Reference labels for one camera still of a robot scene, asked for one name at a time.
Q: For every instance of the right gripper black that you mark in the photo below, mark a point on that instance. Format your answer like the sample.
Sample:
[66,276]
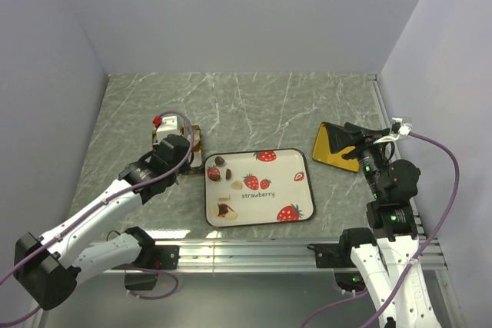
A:
[340,137]

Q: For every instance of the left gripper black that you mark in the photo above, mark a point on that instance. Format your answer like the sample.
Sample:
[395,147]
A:
[184,167]

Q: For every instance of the dark round chocolate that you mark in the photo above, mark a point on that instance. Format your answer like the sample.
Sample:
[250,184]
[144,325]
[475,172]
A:
[219,160]

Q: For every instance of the white heart chocolate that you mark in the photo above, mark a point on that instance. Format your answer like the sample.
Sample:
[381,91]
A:
[236,185]

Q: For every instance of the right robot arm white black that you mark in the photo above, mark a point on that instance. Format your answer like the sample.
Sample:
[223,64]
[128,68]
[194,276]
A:
[386,252]

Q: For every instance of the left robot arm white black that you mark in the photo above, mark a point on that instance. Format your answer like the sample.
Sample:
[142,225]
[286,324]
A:
[51,266]

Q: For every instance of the green gold chocolate tin box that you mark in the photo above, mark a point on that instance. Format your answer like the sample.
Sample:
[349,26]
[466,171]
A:
[196,158]

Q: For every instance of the white square chocolate left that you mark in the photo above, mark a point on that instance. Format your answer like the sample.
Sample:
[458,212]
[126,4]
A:
[224,197]

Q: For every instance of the white round chocolate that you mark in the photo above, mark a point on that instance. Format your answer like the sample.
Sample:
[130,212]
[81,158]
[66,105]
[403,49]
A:
[215,210]

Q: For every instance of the dark chocolate lower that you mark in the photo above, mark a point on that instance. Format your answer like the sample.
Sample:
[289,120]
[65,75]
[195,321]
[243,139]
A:
[223,210]

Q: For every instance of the white oval chocolate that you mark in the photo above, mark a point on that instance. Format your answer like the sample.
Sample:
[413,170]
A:
[231,215]

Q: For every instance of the gold tin lid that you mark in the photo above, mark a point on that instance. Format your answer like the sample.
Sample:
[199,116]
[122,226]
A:
[321,153]

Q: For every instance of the white strawberry tray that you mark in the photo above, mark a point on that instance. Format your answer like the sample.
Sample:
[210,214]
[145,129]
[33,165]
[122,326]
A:
[276,187]

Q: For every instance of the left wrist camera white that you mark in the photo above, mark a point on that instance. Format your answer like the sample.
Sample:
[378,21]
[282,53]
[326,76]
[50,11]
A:
[163,126]

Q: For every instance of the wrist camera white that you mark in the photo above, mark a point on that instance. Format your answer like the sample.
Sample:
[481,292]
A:
[401,128]
[163,126]

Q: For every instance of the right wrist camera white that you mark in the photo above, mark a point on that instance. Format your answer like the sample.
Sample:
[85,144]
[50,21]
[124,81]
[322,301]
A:
[401,128]

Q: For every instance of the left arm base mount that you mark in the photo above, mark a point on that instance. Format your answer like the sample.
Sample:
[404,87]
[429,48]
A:
[144,273]

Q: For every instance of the aluminium rail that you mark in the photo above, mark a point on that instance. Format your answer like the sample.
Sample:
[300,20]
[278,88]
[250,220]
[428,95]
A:
[246,256]

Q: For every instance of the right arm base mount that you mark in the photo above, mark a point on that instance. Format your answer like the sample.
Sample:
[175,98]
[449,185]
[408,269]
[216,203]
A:
[347,279]

